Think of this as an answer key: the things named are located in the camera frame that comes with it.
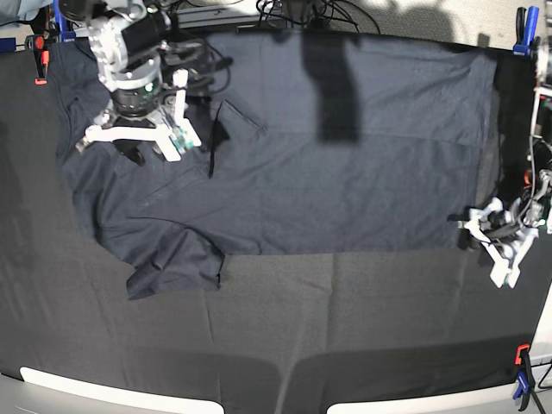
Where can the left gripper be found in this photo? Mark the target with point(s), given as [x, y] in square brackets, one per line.
[494, 224]

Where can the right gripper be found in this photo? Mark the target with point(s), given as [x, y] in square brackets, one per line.
[140, 98]

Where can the dark navy t-shirt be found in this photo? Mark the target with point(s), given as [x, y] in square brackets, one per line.
[315, 144]

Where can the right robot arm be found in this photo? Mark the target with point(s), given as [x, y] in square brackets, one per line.
[125, 38]

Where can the blue bar clamp far left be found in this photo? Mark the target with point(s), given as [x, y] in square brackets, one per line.
[63, 32]

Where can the blue bar clamp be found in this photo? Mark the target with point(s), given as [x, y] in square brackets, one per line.
[63, 32]
[526, 40]

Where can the orange clamp far left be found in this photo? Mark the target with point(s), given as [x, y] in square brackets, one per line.
[37, 44]

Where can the blue orange clamp near right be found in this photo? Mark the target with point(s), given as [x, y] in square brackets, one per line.
[526, 384]

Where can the blue bar clamp far right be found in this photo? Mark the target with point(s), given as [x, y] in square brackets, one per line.
[526, 40]

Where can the black table cover cloth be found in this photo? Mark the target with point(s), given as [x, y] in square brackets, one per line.
[282, 333]

